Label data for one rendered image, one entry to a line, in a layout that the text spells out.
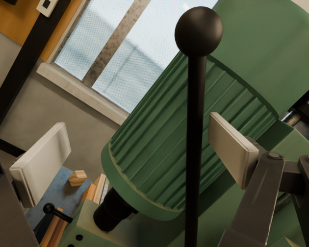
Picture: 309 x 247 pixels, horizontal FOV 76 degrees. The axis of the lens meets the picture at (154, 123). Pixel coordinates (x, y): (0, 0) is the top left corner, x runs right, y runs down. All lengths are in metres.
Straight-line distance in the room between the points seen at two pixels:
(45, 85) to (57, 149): 1.56
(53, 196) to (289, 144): 0.58
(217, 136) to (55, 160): 0.13
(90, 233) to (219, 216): 0.23
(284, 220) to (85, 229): 0.33
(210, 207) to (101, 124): 1.47
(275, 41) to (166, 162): 0.18
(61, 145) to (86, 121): 1.56
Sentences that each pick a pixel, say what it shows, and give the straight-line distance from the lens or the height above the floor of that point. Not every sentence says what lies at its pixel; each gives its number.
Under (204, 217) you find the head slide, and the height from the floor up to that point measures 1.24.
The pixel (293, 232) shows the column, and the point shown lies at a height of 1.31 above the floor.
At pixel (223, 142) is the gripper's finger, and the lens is 0.16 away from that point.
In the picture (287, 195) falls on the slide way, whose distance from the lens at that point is 0.38.
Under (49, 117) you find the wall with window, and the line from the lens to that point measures 1.81.
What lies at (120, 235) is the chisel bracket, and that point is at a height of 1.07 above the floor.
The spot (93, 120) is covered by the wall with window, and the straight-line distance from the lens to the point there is 1.72.
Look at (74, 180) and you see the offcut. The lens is 0.70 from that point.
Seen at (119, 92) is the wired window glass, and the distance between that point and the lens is 1.69.
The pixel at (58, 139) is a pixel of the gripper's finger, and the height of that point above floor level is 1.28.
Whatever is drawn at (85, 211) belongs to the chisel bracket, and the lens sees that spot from 0.44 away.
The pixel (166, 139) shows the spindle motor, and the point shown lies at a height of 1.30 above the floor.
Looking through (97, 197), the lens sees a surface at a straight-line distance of 0.66.
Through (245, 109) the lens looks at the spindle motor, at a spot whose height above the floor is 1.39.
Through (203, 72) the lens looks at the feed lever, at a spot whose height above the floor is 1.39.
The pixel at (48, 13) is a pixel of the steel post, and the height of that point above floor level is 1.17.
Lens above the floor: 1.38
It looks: 15 degrees down
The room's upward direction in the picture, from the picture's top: 40 degrees clockwise
